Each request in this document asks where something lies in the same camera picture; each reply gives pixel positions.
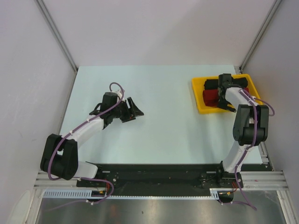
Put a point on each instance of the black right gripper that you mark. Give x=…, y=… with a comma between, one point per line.
x=224, y=104

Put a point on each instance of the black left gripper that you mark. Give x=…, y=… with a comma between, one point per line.
x=136, y=111

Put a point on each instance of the red t shirt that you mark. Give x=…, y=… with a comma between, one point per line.
x=210, y=98

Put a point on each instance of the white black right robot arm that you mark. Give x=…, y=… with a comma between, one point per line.
x=249, y=130

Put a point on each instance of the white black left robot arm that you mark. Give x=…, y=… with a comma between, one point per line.
x=60, y=155

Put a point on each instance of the rolled black t shirt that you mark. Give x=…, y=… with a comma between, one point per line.
x=211, y=84

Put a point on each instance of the yellow plastic tray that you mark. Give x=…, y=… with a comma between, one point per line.
x=198, y=87

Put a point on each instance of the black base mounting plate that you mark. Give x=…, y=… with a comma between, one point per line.
x=156, y=174

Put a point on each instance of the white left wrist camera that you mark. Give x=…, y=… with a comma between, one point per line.
x=120, y=93

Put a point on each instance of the aluminium frame rail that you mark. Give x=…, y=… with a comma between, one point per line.
x=248, y=180

